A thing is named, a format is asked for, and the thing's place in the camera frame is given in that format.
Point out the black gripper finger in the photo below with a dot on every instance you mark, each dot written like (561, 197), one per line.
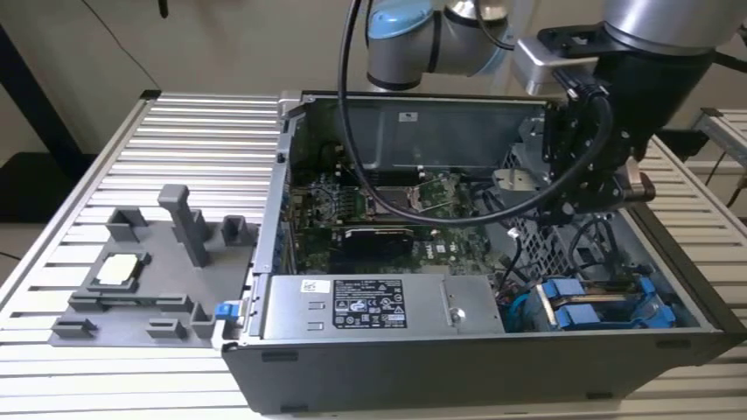
(560, 140)
(595, 184)

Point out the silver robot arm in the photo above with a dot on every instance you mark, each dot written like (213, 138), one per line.
(403, 57)

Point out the blue disk carrier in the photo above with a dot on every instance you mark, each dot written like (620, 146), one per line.
(577, 316)

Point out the disk bay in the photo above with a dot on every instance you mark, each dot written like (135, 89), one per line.
(683, 306)

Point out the perforated metal drive cage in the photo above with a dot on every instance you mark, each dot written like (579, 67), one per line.
(543, 249)

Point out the green motherboard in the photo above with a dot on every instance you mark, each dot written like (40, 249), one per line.
(460, 249)

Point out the CPU socket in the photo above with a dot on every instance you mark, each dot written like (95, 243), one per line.
(389, 199)

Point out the black graphics card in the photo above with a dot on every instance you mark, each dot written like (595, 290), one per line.
(373, 247)

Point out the open black PC case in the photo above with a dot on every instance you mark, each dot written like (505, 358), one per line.
(408, 376)

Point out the silver power supply unit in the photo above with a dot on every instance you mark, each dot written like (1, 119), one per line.
(292, 306)

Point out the blue case latch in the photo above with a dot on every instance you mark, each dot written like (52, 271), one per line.
(227, 311)

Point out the black table corner cap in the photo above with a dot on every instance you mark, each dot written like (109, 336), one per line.
(151, 94)

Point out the grey parts rack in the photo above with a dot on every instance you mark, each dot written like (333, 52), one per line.
(169, 271)

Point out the black hanging object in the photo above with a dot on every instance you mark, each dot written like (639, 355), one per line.
(164, 9)

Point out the silver CPU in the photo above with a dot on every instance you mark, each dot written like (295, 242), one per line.
(119, 269)

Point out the black stand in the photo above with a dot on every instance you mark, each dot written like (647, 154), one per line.
(35, 188)

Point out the silver metal bracket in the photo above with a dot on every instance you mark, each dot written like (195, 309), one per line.
(513, 179)

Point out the aluminium frame table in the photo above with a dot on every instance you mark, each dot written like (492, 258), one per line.
(723, 127)

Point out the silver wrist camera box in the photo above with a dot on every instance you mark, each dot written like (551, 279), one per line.
(533, 65)

